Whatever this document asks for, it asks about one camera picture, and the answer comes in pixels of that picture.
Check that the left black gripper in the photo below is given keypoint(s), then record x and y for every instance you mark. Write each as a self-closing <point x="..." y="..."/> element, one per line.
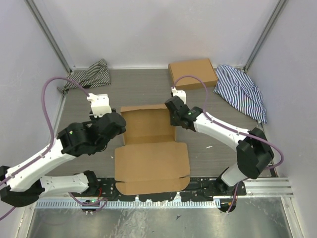
<point x="94" y="119"/>

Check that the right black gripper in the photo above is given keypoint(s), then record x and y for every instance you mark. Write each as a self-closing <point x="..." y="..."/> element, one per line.
<point x="173" y="121"/>

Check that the cardboard box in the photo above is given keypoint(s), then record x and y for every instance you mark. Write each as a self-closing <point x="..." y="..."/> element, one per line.
<point x="151" y="160"/>
<point x="199" y="68"/>

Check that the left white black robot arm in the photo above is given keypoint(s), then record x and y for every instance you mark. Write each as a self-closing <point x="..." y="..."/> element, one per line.
<point x="28" y="181"/>

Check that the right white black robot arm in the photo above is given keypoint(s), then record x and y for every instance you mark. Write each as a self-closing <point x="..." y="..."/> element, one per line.
<point x="252" y="152"/>

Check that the folded closed cardboard box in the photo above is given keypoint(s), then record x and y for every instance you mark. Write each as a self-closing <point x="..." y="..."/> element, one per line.
<point x="199" y="68"/>

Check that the blue white striped cloth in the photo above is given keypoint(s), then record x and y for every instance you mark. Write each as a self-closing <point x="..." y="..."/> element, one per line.
<point x="239" y="91"/>

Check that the grey striped cloth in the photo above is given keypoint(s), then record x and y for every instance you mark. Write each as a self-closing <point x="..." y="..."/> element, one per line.
<point x="97" y="75"/>

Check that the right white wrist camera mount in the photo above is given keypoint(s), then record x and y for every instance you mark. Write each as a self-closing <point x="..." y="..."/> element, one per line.
<point x="179" y="93"/>

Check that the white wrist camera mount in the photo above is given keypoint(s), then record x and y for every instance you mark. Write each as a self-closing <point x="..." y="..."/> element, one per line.
<point x="99" y="104"/>
<point x="179" y="93"/>

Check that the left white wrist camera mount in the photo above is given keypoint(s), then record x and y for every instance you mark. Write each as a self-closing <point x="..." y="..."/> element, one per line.
<point x="99" y="104"/>

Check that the slotted grey cable duct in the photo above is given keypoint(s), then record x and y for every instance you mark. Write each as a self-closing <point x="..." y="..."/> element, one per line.
<point x="177" y="203"/>

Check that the left aluminium corner post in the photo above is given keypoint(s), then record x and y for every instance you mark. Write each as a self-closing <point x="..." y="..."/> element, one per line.
<point x="48" y="34"/>

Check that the aluminium corner post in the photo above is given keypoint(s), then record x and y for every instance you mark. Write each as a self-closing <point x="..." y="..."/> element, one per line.
<point x="48" y="34"/>
<point x="281" y="4"/>

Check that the aluminium front rail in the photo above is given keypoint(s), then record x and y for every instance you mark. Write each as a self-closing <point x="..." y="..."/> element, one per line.
<point x="198" y="189"/>

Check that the right aluminium corner post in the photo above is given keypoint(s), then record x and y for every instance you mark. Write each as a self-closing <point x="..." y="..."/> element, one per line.
<point x="281" y="4"/>

